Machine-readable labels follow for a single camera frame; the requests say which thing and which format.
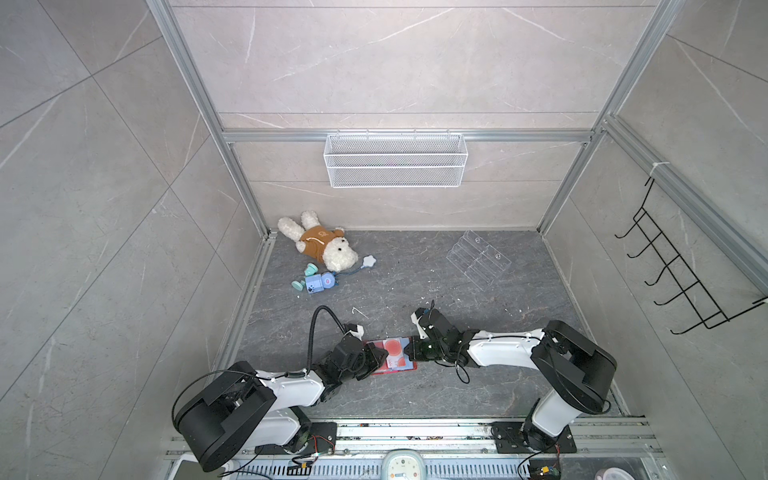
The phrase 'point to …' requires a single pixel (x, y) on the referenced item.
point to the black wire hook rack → (693, 296)
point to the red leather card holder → (397, 359)
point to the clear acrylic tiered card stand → (478, 260)
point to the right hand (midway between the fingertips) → (403, 349)
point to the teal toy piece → (310, 270)
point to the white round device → (403, 464)
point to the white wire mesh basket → (364, 161)
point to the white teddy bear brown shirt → (320, 242)
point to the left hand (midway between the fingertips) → (391, 348)
